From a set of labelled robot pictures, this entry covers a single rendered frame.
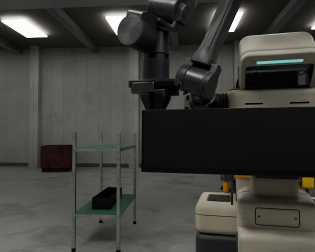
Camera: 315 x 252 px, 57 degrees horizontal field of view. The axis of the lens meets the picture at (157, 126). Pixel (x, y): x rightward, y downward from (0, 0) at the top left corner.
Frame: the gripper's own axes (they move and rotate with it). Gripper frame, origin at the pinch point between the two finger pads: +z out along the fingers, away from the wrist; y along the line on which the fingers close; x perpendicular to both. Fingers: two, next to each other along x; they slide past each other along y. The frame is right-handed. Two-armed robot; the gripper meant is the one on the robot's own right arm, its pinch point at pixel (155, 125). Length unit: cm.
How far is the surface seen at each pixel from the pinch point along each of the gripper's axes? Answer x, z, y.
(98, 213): 191, 73, -103
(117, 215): 192, 73, -85
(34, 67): 755, -223, -606
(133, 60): 807, -241, -284
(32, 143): 758, 25, -608
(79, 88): 807, -160, -471
